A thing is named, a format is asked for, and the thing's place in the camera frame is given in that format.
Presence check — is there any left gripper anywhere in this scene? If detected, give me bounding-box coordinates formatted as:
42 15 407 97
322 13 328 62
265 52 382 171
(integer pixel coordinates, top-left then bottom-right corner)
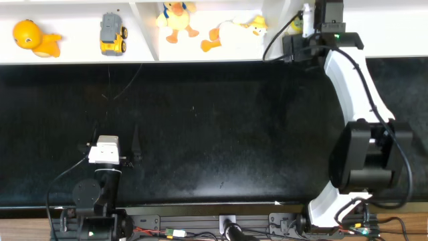
88 120 144 169

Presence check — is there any yellow and green rattle drum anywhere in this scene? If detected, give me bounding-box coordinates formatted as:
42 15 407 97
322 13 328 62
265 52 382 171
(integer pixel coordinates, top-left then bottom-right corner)
290 17 304 34

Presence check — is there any grey and yellow toy truck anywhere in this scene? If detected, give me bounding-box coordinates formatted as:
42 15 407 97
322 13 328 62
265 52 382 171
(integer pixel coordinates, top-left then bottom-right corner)
99 12 128 57

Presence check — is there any yellow rubber duck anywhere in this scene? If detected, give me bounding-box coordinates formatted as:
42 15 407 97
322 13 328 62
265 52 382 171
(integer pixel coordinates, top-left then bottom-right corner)
12 19 64 58

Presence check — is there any yellow plush duck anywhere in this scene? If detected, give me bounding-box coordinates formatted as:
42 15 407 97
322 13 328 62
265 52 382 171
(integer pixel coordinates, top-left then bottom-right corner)
155 1 201 44

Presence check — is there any white plush duck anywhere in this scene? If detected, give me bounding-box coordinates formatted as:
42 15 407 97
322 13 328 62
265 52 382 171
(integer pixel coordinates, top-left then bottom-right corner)
200 15 268 54

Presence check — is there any white shelf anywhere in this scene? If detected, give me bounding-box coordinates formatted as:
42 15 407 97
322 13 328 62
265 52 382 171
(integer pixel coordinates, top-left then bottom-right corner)
0 0 428 66

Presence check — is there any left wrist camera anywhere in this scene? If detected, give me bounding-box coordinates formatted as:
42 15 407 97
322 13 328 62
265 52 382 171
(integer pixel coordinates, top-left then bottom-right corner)
88 135 121 165

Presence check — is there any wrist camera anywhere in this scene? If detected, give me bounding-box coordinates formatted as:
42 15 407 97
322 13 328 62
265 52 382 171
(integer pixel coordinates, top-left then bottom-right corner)
302 3 316 38
88 135 121 165

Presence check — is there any black cable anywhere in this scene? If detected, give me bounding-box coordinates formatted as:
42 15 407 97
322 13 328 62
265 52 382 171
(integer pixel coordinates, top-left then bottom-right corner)
261 11 415 228
45 153 91 240

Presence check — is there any mounting rail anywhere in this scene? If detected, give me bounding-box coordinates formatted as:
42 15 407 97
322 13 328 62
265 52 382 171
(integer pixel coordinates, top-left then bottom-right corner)
49 203 413 241

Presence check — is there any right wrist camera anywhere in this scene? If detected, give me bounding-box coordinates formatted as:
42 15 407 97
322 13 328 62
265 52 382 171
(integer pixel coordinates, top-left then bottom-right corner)
302 3 316 38

